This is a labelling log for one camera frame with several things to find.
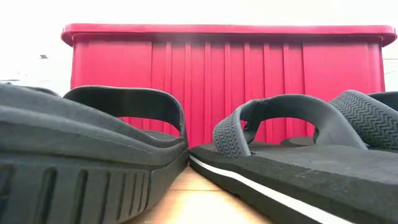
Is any black flip-flop textured strap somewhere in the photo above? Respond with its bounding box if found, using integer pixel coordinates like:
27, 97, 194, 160
188, 94, 398, 224

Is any large black slide sandal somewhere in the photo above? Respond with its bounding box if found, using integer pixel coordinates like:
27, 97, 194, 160
0, 83, 190, 224

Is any red plastic storage bin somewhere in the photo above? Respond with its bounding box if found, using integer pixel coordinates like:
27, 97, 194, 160
60, 23, 398, 149

